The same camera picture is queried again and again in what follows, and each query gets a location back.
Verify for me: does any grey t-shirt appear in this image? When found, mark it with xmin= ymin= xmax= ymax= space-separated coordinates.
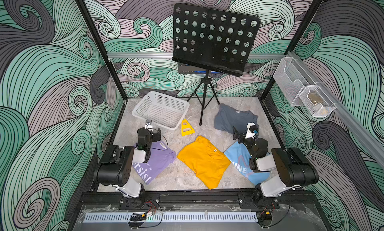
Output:
xmin=214 ymin=103 xmax=259 ymax=134

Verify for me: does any light blue t-shirt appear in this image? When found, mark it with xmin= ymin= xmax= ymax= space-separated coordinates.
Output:
xmin=224 ymin=142 xmax=271 ymax=186

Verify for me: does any purple t-shirt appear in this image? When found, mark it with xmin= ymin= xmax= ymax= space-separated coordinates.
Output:
xmin=133 ymin=141 xmax=177 ymax=185

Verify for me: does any white plastic laundry basket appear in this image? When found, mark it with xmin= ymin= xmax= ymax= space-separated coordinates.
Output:
xmin=132 ymin=91 xmax=190 ymax=131

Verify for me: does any yellow t-shirt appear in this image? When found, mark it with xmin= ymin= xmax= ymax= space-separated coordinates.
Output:
xmin=178 ymin=136 xmax=231 ymax=190

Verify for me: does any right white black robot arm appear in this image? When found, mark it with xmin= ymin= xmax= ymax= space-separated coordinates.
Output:
xmin=233 ymin=123 xmax=319 ymax=208

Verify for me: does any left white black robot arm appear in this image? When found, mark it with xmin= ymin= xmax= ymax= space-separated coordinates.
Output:
xmin=94 ymin=128 xmax=162 ymax=203

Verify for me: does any yellow plastic triangular block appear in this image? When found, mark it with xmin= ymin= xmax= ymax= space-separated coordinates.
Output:
xmin=181 ymin=119 xmax=195 ymax=137

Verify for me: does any black perforated music stand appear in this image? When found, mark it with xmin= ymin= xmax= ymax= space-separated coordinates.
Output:
xmin=172 ymin=3 xmax=261 ymax=111

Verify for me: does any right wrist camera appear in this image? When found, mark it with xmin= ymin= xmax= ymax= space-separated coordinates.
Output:
xmin=245 ymin=123 xmax=259 ymax=139

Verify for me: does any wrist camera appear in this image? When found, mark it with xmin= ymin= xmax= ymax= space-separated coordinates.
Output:
xmin=145 ymin=120 xmax=153 ymax=130
xmin=245 ymin=123 xmax=259 ymax=139

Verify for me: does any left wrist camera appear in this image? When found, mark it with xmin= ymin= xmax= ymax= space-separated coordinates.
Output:
xmin=145 ymin=120 xmax=153 ymax=130

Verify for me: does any clear plastic wall bin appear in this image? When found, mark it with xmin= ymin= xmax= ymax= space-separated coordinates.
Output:
xmin=273 ymin=57 xmax=336 ymax=118

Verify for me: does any white slotted cable duct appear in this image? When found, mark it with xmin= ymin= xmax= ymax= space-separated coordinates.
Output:
xmin=83 ymin=212 xmax=258 ymax=224

